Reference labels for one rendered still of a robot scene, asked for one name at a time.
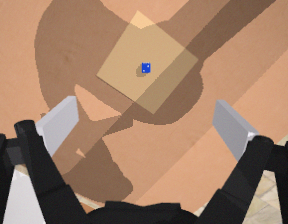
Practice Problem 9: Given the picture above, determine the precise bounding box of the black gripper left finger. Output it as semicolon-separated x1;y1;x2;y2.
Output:
0;96;93;224

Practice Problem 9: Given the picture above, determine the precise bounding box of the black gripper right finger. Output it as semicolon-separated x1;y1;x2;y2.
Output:
194;100;288;224

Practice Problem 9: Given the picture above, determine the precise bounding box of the blue die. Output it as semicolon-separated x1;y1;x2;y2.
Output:
142;63;151;73

